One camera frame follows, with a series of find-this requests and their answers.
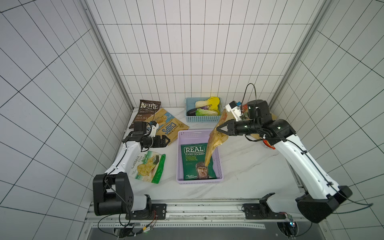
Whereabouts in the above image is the toy eggplant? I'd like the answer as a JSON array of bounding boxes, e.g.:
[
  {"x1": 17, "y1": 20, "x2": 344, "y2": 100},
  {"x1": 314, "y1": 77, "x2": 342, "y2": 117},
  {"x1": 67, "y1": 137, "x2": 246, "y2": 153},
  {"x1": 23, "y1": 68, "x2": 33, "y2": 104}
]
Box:
[{"x1": 187, "y1": 108, "x2": 198, "y2": 116}]

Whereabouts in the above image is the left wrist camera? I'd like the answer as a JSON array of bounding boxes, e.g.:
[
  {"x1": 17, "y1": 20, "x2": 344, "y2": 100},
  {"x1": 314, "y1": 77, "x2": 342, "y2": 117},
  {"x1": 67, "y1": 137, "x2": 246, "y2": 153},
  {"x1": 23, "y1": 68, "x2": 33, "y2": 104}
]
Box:
[{"x1": 133, "y1": 121, "x2": 159, "y2": 137}]

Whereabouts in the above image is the red balsamico tomato chips bag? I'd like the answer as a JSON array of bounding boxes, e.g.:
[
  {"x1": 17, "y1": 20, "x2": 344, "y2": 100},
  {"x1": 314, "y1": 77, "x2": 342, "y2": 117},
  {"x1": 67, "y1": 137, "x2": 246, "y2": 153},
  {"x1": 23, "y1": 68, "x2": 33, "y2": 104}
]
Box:
[{"x1": 205, "y1": 109, "x2": 235, "y2": 167}]

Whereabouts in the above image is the red snack packet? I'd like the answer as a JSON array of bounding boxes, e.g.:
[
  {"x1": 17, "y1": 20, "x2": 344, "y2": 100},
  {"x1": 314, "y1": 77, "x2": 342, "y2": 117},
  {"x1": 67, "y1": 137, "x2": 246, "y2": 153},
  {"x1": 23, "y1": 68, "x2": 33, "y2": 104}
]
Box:
[{"x1": 263, "y1": 140, "x2": 276, "y2": 150}]

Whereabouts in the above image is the white toy cabbage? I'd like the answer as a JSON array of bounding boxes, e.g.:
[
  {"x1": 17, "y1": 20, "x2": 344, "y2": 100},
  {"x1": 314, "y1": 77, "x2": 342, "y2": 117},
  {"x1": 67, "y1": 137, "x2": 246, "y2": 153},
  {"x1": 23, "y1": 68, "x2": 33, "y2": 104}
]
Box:
[{"x1": 195, "y1": 100, "x2": 211, "y2": 108}]

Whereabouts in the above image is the brown Kettle chips bag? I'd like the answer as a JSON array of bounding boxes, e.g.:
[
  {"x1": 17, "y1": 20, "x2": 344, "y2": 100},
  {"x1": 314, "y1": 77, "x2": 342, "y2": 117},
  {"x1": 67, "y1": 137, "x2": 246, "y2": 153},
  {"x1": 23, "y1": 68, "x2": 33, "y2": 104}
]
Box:
[{"x1": 129, "y1": 100, "x2": 162, "y2": 129}]

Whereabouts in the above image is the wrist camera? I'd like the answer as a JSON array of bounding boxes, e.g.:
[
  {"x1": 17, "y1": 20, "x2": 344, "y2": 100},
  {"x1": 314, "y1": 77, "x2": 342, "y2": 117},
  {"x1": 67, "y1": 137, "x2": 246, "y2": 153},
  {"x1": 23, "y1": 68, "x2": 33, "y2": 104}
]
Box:
[
  {"x1": 133, "y1": 121, "x2": 159, "y2": 137},
  {"x1": 225, "y1": 101, "x2": 243, "y2": 122}
]

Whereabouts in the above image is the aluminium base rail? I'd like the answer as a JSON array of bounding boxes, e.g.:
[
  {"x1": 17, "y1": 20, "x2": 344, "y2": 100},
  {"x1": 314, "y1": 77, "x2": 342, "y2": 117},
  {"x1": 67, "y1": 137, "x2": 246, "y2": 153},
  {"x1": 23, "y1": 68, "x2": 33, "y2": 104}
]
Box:
[{"x1": 79, "y1": 199, "x2": 334, "y2": 240}]

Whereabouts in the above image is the green Real chips bag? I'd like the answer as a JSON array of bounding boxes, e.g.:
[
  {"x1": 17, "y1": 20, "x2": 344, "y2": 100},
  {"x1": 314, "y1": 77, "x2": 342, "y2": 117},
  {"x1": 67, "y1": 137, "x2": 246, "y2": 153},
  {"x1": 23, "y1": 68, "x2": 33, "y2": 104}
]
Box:
[{"x1": 181, "y1": 143, "x2": 217, "y2": 181}]

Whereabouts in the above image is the light blue perforated basket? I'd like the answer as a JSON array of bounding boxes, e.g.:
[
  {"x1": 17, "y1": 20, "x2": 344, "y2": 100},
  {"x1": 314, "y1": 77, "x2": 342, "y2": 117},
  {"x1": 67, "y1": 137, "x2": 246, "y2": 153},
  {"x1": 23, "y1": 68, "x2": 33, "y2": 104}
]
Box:
[{"x1": 185, "y1": 97, "x2": 224, "y2": 123}]

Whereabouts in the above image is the green toy napa cabbage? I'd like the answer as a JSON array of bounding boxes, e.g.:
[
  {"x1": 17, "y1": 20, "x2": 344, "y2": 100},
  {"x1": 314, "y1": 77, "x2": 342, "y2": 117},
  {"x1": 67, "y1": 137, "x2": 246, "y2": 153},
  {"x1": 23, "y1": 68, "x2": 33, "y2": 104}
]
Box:
[{"x1": 195, "y1": 108, "x2": 219, "y2": 116}]

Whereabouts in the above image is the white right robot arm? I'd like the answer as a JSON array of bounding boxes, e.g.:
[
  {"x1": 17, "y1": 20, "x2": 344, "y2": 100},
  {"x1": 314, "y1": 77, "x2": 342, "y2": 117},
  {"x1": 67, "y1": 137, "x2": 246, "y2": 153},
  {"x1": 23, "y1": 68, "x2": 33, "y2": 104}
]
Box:
[{"x1": 216, "y1": 100, "x2": 353, "y2": 224}]

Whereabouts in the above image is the purple perforated basket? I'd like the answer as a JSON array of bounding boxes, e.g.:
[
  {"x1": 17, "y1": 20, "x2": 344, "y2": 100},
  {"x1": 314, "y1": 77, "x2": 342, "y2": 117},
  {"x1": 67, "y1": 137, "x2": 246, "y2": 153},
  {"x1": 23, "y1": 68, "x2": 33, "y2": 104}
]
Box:
[{"x1": 177, "y1": 129, "x2": 224, "y2": 184}]

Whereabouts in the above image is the yellow toy cabbage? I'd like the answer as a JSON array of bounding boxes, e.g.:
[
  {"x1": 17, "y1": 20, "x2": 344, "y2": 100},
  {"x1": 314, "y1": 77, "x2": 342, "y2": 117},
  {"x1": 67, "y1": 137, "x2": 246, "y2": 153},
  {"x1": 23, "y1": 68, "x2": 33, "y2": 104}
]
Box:
[{"x1": 207, "y1": 97, "x2": 220, "y2": 115}]

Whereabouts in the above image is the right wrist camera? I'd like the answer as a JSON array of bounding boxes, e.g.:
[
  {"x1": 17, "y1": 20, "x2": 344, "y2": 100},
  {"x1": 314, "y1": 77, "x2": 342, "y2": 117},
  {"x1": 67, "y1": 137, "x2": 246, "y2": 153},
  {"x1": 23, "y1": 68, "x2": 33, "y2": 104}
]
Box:
[{"x1": 225, "y1": 101, "x2": 243, "y2": 122}]

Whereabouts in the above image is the blue kettle cooked chips bag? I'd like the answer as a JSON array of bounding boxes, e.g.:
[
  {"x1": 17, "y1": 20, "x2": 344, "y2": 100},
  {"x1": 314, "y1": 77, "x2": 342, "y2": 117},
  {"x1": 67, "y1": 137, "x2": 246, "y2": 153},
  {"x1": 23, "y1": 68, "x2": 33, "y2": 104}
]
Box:
[{"x1": 145, "y1": 108, "x2": 190, "y2": 144}]

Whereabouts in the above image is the green Chuba cassava chips bag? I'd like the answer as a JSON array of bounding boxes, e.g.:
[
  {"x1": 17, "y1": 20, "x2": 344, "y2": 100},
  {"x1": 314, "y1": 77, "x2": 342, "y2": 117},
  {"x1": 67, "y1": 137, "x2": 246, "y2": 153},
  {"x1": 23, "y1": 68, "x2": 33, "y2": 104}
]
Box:
[{"x1": 129, "y1": 151, "x2": 166, "y2": 184}]

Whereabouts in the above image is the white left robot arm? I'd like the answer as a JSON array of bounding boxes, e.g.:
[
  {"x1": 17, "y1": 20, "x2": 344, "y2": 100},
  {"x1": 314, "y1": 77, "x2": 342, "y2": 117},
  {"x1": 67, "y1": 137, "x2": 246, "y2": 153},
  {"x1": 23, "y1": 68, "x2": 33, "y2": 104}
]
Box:
[{"x1": 93, "y1": 132, "x2": 171, "y2": 219}]

